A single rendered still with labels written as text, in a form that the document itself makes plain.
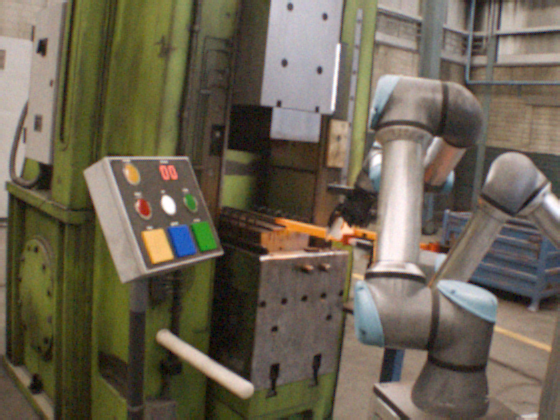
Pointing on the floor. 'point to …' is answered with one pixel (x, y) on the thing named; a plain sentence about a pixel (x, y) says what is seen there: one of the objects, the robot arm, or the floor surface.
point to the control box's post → (136, 346)
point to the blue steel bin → (513, 258)
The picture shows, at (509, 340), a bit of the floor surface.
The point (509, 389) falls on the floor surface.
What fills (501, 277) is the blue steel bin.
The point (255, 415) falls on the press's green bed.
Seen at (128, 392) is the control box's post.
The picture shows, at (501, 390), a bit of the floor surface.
